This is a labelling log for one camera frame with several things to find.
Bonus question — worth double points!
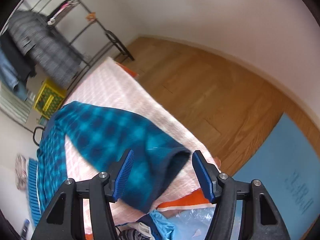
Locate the teal plaid fleece jacket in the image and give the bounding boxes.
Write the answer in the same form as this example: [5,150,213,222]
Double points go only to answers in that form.
[37,101,191,213]

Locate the folded clothes on shelf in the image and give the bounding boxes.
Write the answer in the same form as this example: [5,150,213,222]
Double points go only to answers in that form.
[47,0,80,26]

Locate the black metal clothes rack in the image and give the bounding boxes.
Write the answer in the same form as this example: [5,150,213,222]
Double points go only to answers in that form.
[19,0,137,94]

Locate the blue floor mat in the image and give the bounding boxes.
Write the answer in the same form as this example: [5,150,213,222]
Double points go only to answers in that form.
[233,114,320,239]

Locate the pink checked bed cover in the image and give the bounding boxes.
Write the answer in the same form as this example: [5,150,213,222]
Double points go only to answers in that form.
[65,57,220,239]

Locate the floral folded quilt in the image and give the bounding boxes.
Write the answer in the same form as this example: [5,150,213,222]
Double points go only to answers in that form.
[15,154,27,191]

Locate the yellow green patterned box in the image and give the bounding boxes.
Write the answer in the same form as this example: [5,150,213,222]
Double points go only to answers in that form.
[33,78,67,119]

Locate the grey striped white cloth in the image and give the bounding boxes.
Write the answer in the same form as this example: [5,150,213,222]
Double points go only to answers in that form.
[1,82,33,125]

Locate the black coat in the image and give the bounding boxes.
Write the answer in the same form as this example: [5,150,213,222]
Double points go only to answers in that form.
[1,30,36,83]

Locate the blue denim jacket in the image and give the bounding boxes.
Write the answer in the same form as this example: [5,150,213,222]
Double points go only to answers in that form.
[0,50,28,101]

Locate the small brown teddy bear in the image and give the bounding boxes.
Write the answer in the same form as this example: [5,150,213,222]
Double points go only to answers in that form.
[86,12,97,23]

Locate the grey plaid long coat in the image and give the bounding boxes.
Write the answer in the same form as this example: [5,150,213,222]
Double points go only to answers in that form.
[8,10,81,89]

